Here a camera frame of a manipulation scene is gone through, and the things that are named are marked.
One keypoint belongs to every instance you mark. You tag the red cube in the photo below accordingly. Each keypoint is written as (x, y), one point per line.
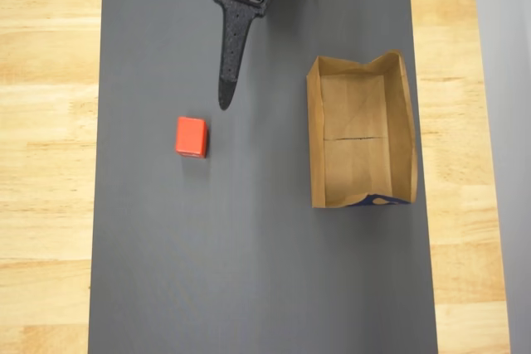
(190, 135)

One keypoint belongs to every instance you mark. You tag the brown paper bag box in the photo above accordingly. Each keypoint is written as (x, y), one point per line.
(357, 163)

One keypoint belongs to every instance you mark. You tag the grey table mat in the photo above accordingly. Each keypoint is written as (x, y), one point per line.
(249, 246)

